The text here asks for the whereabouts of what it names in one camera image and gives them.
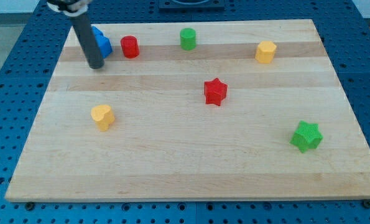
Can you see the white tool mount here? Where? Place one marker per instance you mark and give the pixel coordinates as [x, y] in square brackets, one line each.
[69, 7]

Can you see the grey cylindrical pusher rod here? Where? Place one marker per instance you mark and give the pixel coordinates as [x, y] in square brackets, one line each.
[84, 33]

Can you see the red star block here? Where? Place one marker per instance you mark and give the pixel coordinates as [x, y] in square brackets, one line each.
[215, 91]

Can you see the green star block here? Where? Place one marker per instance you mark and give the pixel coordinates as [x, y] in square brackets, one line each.
[306, 136]

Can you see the blue block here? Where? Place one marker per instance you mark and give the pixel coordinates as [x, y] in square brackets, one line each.
[103, 42]

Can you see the red cylinder block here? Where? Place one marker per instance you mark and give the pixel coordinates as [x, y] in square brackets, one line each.
[130, 46]

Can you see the yellow heart block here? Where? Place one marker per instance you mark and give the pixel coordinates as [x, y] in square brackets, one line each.
[103, 116]

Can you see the green cylinder block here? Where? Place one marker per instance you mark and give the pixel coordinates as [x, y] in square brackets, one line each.
[188, 39]

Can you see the wooden board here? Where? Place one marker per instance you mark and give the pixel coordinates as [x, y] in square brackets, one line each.
[167, 144]

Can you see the yellow hexagon block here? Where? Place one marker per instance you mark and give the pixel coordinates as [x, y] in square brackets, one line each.
[265, 51]

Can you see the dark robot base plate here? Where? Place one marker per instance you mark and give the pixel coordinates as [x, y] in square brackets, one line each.
[172, 5]

